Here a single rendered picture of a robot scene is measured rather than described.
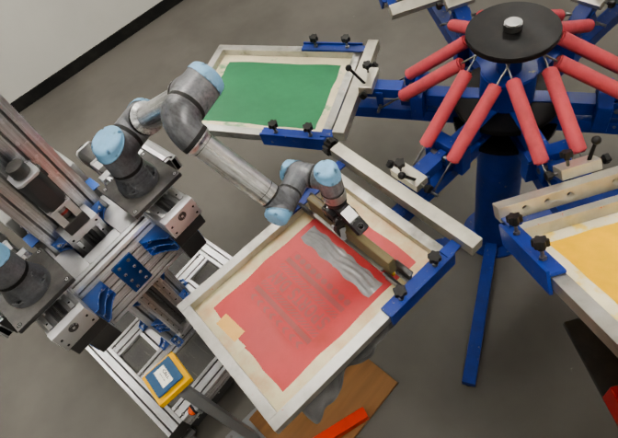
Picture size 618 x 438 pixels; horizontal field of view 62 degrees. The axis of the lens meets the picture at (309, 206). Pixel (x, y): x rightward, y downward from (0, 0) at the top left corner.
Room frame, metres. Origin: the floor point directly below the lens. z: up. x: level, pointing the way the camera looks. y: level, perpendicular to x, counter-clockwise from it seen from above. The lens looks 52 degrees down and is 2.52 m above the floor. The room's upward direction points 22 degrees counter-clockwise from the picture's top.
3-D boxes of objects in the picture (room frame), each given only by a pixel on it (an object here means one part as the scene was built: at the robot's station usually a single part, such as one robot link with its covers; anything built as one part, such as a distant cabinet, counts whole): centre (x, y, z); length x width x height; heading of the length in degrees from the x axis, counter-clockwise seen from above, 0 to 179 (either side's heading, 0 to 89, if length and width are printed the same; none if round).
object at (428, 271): (0.73, -0.23, 0.98); 0.30 x 0.05 x 0.07; 113
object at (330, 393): (0.68, 0.07, 0.74); 0.46 x 0.04 x 0.42; 113
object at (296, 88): (1.85, -0.15, 1.05); 1.08 x 0.61 x 0.23; 53
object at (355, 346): (0.89, 0.10, 0.97); 0.79 x 0.58 x 0.04; 113
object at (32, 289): (1.12, 0.95, 1.31); 0.15 x 0.15 x 0.10
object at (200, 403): (0.78, 0.66, 0.48); 0.22 x 0.22 x 0.96; 23
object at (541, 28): (1.31, -0.87, 0.68); 0.40 x 0.40 x 1.35
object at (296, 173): (1.05, 0.00, 1.33); 0.11 x 0.11 x 0.08; 47
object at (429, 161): (1.11, -0.42, 1.02); 0.17 x 0.06 x 0.05; 113
